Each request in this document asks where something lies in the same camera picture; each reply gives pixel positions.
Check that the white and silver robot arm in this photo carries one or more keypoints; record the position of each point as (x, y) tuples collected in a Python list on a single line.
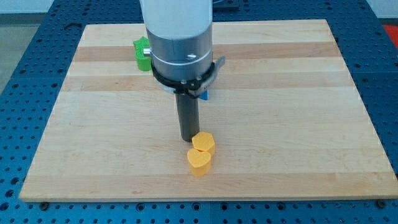
[(179, 32)]

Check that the green star block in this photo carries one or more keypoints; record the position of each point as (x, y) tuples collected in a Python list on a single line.
[(142, 54)]

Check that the blue block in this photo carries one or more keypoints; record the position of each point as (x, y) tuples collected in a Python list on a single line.
[(204, 95)]

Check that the yellow hexagon block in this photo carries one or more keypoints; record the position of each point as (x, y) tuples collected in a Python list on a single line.
[(204, 142)]

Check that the red object at right edge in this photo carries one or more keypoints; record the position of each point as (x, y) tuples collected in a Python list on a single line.
[(392, 31)]

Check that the yellow heart block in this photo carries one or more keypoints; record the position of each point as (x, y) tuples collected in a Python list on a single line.
[(199, 161)]

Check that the dark cylindrical pointer tool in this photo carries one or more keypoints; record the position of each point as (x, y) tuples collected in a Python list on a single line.
[(188, 116)]

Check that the wooden board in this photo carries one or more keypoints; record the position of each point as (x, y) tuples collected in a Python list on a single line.
[(286, 116)]

